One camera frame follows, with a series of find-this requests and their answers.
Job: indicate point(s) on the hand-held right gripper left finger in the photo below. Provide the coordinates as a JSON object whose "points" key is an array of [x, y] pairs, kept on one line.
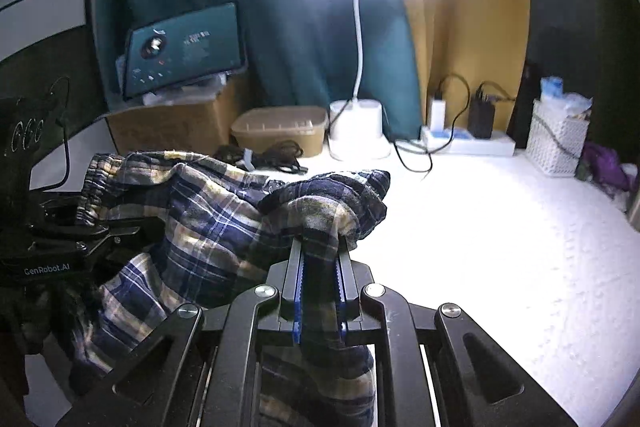
{"points": [[298, 297]]}

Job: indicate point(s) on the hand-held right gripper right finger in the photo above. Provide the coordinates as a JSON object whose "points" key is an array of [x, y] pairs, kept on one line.
{"points": [[342, 297]]}

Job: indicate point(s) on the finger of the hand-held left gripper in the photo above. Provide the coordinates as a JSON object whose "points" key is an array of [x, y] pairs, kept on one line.
{"points": [[120, 238]]}

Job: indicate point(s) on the plaid pants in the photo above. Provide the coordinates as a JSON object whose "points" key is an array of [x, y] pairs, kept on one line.
{"points": [[215, 217]]}

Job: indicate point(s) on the cardboard box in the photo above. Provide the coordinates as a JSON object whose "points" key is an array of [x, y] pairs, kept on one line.
{"points": [[200, 127]]}

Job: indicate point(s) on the clear plastic bag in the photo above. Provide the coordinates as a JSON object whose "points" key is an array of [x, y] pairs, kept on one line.
{"points": [[190, 91]]}

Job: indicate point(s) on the tan lidded container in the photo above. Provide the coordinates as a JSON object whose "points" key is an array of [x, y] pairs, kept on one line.
{"points": [[280, 134]]}

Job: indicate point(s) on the white desk lamp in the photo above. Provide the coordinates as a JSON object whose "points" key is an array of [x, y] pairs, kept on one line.
{"points": [[357, 132]]}

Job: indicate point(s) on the teal screen tablet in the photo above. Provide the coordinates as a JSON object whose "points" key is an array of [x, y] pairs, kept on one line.
{"points": [[185, 47]]}

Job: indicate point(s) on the white power strip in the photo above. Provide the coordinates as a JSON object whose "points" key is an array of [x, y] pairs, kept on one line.
{"points": [[480, 147]]}

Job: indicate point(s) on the white charger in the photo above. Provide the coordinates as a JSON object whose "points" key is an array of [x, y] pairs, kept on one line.
{"points": [[437, 114]]}

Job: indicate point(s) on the black charger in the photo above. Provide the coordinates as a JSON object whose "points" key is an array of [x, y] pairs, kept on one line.
{"points": [[481, 117]]}

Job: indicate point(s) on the teal and yellow curtain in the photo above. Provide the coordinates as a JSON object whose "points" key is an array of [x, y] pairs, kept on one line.
{"points": [[300, 57]]}

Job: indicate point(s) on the white plastic basket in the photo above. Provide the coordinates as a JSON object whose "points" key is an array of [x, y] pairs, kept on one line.
{"points": [[555, 142]]}

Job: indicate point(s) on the purple plush toy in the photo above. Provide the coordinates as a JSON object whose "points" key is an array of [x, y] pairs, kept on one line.
{"points": [[602, 164]]}

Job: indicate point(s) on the blue face mask pack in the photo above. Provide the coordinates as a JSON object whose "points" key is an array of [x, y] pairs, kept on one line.
{"points": [[552, 88]]}

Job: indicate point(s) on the dark window pane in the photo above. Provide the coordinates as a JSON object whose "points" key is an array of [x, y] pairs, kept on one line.
{"points": [[575, 7]]}

